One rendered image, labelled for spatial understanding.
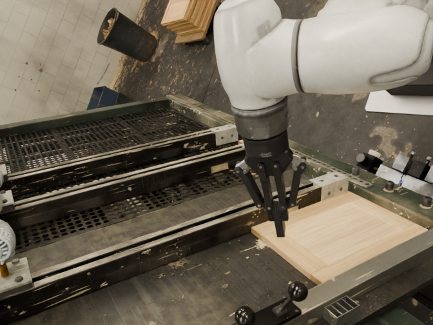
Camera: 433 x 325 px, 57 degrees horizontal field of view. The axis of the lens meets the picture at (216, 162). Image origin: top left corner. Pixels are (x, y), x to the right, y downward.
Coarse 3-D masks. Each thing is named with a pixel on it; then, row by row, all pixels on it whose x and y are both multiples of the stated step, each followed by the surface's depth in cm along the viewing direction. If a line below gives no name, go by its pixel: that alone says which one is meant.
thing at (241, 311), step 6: (240, 306) 70; (246, 306) 69; (240, 312) 68; (246, 312) 68; (252, 312) 68; (240, 318) 68; (246, 318) 67; (252, 318) 68; (240, 324) 68; (246, 324) 67; (252, 324) 68
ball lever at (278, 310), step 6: (294, 282) 74; (300, 282) 74; (288, 288) 75; (294, 288) 73; (300, 288) 73; (306, 288) 74; (294, 294) 73; (300, 294) 73; (306, 294) 73; (288, 300) 77; (294, 300) 74; (300, 300) 73; (276, 306) 82; (282, 306) 80; (276, 312) 81; (282, 312) 81
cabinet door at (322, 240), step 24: (312, 216) 122; (336, 216) 122; (360, 216) 121; (384, 216) 120; (264, 240) 113; (288, 240) 111; (312, 240) 111; (336, 240) 110; (360, 240) 110; (384, 240) 109; (312, 264) 101; (336, 264) 100
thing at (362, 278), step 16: (416, 240) 105; (432, 240) 104; (384, 256) 99; (400, 256) 99; (416, 256) 100; (432, 256) 104; (352, 272) 94; (368, 272) 94; (384, 272) 94; (400, 272) 98; (320, 288) 89; (336, 288) 89; (352, 288) 89; (368, 288) 93; (304, 304) 85; (320, 304) 85; (304, 320) 84
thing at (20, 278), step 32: (288, 192) 127; (320, 192) 129; (192, 224) 111; (224, 224) 112; (256, 224) 119; (96, 256) 99; (128, 256) 99; (160, 256) 104; (0, 288) 84; (32, 288) 89; (64, 288) 93; (96, 288) 98
